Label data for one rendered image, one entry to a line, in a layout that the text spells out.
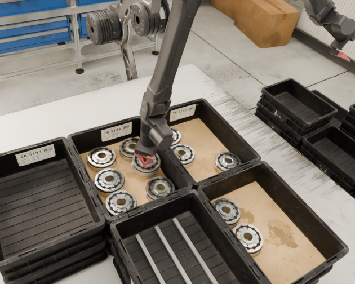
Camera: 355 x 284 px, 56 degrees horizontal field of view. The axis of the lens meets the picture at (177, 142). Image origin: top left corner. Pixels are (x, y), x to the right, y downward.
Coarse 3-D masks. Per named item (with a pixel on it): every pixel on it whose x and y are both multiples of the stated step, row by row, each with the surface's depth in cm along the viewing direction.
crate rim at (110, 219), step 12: (120, 120) 127; (132, 120) 129; (84, 132) 120; (72, 144) 116; (168, 156) 117; (84, 168) 109; (180, 168) 113; (96, 192) 102; (180, 192) 106; (144, 204) 101; (108, 216) 97; (120, 216) 97
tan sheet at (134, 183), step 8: (112, 144) 132; (88, 152) 127; (120, 160) 126; (88, 168) 122; (120, 168) 123; (128, 168) 124; (160, 168) 125; (128, 176) 121; (136, 176) 121; (152, 176) 122; (128, 184) 118; (136, 184) 119; (144, 184) 119; (136, 192) 116; (144, 192) 117; (104, 200) 113; (136, 200) 114; (144, 200) 114
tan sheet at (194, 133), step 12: (192, 120) 148; (180, 132) 141; (192, 132) 142; (204, 132) 143; (192, 144) 137; (204, 144) 137; (216, 144) 138; (204, 156) 133; (192, 168) 127; (204, 168) 128
